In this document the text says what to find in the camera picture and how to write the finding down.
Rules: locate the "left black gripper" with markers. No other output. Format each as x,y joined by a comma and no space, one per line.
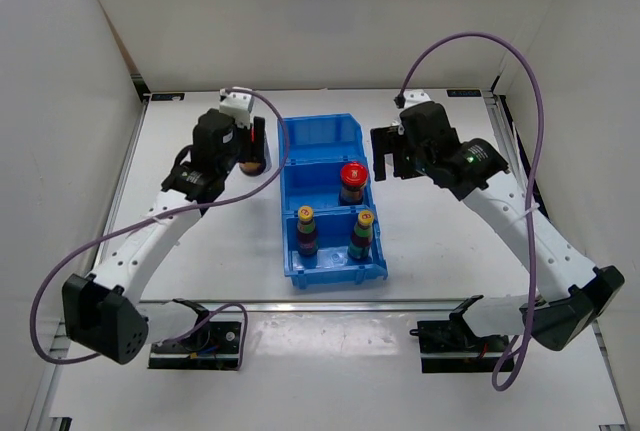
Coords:
257,149

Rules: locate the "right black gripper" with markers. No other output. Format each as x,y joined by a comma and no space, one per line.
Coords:
385,142

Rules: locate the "red-lidded sauce jar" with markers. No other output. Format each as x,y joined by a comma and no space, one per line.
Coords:
246,165
353,178

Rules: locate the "green-labelled sauce bottle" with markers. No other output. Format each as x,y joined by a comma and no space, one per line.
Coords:
362,235

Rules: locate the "yellow-capped sauce bottle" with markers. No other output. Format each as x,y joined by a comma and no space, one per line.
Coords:
306,231

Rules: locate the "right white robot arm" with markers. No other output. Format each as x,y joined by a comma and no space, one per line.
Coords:
571,291

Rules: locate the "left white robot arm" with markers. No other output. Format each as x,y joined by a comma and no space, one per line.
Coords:
102,311

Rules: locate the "blue three-compartment plastic bin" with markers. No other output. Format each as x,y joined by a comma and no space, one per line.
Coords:
319,146

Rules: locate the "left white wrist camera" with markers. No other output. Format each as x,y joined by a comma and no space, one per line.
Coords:
237,103

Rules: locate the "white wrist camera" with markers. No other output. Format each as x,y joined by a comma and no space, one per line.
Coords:
237,103
410,98

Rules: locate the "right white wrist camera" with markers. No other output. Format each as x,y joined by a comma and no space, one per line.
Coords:
410,98

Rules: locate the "aluminium frame rail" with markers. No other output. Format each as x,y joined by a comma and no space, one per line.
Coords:
401,305

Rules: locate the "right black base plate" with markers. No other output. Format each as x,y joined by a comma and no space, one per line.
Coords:
442,352

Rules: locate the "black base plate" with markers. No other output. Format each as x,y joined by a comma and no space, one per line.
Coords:
217,344
442,352

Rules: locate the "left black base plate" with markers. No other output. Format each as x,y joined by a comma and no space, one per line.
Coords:
217,344

